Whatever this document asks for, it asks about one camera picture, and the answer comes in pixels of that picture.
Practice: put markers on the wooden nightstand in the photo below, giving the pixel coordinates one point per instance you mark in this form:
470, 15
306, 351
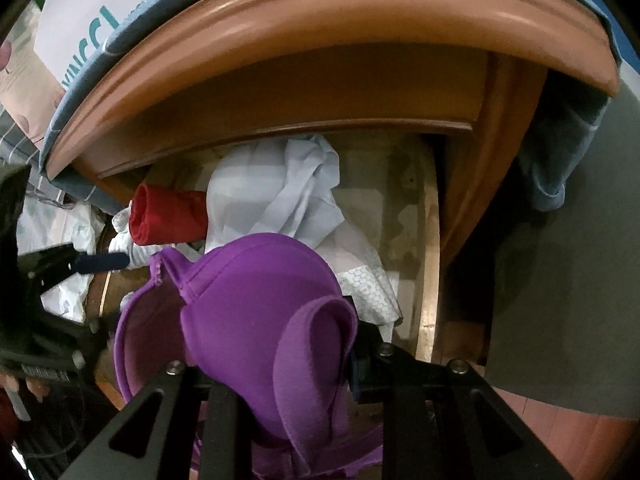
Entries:
300, 20

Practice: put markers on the white box with teal print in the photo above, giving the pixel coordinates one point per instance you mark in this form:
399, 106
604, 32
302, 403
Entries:
100, 15

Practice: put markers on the grey plaid cloth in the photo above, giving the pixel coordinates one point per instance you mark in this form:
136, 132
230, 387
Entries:
20, 147

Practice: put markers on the red underwear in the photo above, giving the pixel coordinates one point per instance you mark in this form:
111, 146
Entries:
165, 215

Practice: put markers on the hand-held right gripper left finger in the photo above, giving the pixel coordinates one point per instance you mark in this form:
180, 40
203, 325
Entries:
220, 435

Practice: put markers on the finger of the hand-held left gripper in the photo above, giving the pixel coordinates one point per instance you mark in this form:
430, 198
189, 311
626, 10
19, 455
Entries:
102, 263

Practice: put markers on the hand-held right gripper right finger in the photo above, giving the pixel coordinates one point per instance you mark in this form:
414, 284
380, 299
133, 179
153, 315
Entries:
358, 380

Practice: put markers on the floral beige curtain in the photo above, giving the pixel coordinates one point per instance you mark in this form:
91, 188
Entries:
25, 95

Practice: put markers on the white plastic bag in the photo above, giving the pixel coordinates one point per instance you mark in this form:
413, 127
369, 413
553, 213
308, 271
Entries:
50, 225

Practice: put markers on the purple bra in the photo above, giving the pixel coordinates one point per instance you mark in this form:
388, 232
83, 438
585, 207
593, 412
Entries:
260, 300

